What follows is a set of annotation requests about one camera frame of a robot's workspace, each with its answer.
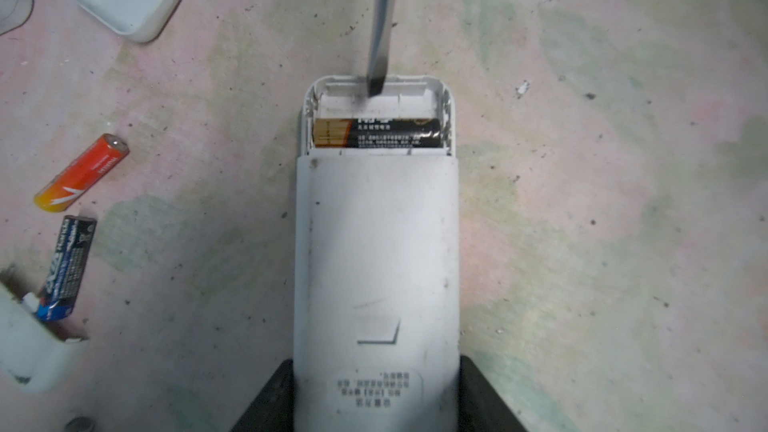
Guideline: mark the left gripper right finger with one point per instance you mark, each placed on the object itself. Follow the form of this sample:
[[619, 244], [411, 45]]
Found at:
[[481, 408]]

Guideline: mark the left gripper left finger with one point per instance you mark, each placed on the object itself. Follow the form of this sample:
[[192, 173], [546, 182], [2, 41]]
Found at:
[[272, 410]]

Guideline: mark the black blue Handa battery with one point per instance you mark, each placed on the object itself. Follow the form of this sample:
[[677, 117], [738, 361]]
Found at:
[[60, 291]]

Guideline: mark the small orange battery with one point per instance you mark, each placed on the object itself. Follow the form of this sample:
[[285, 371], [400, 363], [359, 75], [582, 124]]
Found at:
[[81, 174]]

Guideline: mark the orange handled screwdriver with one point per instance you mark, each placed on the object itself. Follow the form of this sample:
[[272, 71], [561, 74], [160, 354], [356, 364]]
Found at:
[[378, 60]]

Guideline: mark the small dark battery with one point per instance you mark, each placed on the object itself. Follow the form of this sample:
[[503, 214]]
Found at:
[[80, 424]]

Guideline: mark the black gold battery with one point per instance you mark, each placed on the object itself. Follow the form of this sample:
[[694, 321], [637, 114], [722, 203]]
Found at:
[[377, 133]]

